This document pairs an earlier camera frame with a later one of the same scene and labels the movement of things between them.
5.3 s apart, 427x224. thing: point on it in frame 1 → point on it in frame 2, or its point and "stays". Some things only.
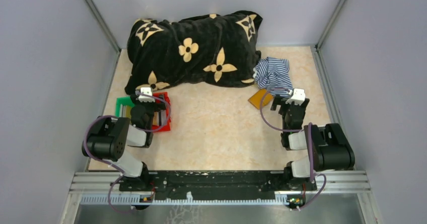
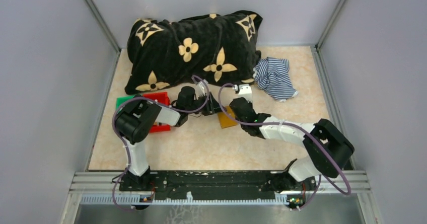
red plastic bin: [163, 97] stays
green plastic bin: [126, 101] stays
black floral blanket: [219, 50] stays
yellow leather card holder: [256, 98] → [225, 122]
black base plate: [216, 185] stays
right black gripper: [280, 101] → [251, 105]
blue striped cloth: [273, 74] stays
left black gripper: [157, 106] → [212, 106]
